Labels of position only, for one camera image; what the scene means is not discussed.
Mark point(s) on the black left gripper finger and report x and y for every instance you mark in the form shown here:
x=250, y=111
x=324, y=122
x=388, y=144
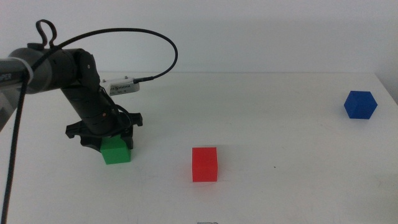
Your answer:
x=90, y=143
x=130, y=137

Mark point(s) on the green cube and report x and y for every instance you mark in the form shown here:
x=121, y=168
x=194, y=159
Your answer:
x=115, y=154

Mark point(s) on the red cube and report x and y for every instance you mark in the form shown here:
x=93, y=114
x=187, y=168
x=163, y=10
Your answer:
x=204, y=165

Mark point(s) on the blue cube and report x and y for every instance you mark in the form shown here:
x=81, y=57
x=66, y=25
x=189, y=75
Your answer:
x=360, y=105

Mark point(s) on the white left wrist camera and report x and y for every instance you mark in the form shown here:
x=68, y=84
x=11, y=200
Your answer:
x=122, y=87

